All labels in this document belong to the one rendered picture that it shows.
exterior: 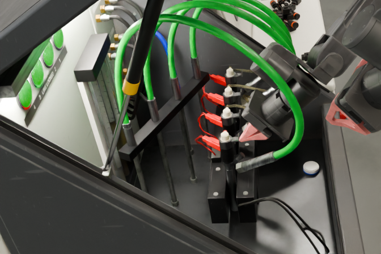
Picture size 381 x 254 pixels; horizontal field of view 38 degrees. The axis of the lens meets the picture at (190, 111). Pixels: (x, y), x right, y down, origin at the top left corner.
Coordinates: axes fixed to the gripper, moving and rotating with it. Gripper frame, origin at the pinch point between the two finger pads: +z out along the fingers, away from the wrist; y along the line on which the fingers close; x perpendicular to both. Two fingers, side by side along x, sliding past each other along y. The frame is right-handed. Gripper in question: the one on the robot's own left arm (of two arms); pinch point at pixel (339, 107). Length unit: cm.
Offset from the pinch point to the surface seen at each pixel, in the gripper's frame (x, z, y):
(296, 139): 1.2, 13.3, 1.5
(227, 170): 0.8, 40.9, 2.8
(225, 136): -5.2, 34.3, 0.2
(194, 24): -24.6, 10.0, 0.4
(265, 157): 0.8, 21.3, 4.0
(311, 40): 2, 64, -56
